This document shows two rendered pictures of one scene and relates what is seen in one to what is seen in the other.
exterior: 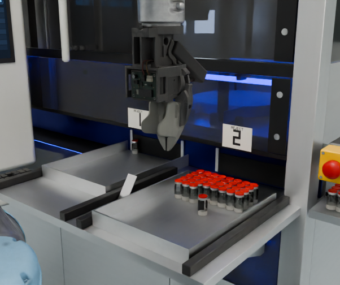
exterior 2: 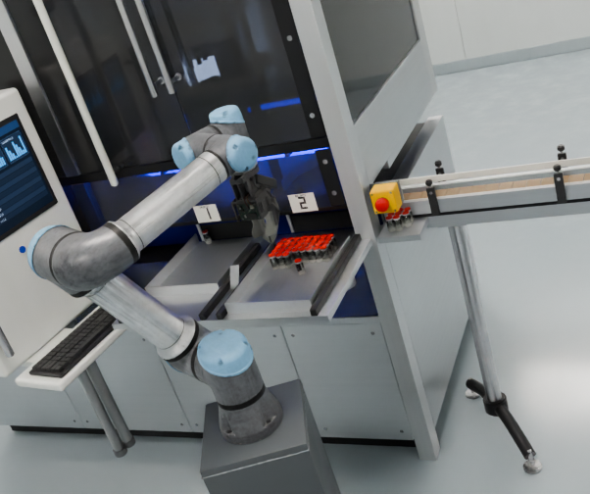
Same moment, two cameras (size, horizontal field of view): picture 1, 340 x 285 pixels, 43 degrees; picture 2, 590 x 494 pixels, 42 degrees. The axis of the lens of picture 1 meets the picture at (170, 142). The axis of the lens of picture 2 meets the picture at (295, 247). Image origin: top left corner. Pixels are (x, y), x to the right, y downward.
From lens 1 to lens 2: 121 cm
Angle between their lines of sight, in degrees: 13
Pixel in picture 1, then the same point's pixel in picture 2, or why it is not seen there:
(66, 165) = (161, 279)
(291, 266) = (380, 284)
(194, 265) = (317, 307)
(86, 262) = not seen: hidden behind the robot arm
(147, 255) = (282, 316)
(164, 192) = (262, 269)
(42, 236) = (133, 360)
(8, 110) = not seen: hidden behind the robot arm
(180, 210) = (283, 276)
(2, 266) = (229, 342)
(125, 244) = (262, 316)
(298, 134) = (349, 186)
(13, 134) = not seen: hidden behind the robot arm
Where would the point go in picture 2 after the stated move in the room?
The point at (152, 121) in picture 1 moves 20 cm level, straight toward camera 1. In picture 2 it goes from (257, 228) to (281, 256)
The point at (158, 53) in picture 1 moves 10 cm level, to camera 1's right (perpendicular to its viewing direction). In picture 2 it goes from (250, 188) to (288, 173)
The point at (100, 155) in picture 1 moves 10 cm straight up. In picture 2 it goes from (181, 258) to (171, 231)
